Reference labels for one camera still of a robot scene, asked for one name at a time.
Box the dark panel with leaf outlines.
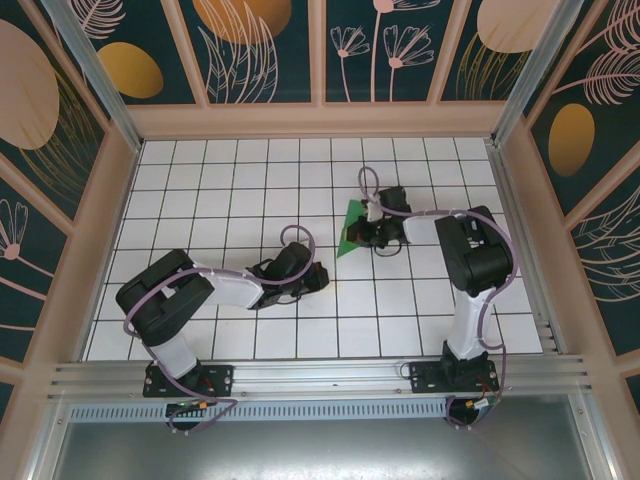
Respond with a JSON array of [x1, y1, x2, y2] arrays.
[[569, 182, 640, 357]]

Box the grey metal sheet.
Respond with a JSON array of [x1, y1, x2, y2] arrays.
[[49, 418, 601, 480]]

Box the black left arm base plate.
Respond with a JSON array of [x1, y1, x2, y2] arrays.
[[143, 362, 236, 399]]

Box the aluminium corner post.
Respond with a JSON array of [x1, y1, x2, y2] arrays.
[[39, 0, 145, 154], [490, 0, 589, 149]]

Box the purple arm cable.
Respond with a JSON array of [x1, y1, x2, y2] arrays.
[[357, 166, 521, 431], [122, 224, 317, 435]]

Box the dark panel with single flower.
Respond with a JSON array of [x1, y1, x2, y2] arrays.
[[0, 164, 70, 364]]

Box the slotted grey cable tray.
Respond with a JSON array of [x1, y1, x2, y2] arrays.
[[67, 402, 501, 422]]

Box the dark panel orange circle leaves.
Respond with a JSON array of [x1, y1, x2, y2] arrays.
[[177, 0, 317, 107]]

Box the dark panel oval and feather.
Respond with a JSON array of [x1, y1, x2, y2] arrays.
[[527, 0, 640, 217]]

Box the small electronics connector board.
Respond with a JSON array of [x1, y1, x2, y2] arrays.
[[164, 397, 211, 417], [462, 397, 501, 416]]

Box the dark panel with cream circle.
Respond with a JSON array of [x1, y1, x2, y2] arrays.
[[438, 0, 551, 105]]

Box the dark panel with golden lines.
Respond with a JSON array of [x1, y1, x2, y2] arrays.
[[0, 0, 110, 224]]

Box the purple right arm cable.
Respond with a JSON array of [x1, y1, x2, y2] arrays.
[[357, 166, 521, 431]]

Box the aluminium mounting rail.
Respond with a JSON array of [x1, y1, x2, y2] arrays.
[[47, 355, 594, 406]]

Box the dark panel with three flowers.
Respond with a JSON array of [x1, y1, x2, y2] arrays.
[[322, 0, 454, 106]]

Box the dark panel golden oval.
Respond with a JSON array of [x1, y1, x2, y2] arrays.
[[49, 0, 202, 107]]

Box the aluminium side rail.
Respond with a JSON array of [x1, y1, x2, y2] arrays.
[[487, 142, 569, 357]]

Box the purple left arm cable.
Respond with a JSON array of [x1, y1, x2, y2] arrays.
[[122, 224, 317, 435]]

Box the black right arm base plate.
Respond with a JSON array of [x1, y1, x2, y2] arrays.
[[408, 358, 501, 396]]

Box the aluminium frame strut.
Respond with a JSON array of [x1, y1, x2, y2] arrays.
[[569, 394, 619, 480], [27, 399, 69, 480]]

